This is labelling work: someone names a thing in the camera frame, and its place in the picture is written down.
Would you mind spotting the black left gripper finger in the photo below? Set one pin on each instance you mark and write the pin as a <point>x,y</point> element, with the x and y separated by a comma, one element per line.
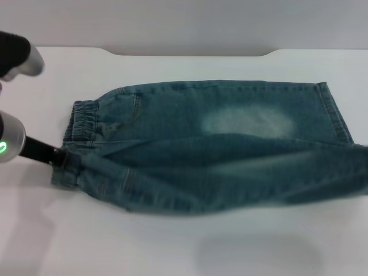
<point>66,159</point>

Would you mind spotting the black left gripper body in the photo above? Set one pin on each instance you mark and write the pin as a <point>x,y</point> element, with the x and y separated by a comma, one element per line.
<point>37,149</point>

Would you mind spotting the blue denim shorts with cartoon print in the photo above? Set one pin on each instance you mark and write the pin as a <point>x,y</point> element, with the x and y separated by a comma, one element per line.
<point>172,172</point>

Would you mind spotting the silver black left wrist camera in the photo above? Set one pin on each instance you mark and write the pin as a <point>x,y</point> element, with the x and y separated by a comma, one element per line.
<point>14,51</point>

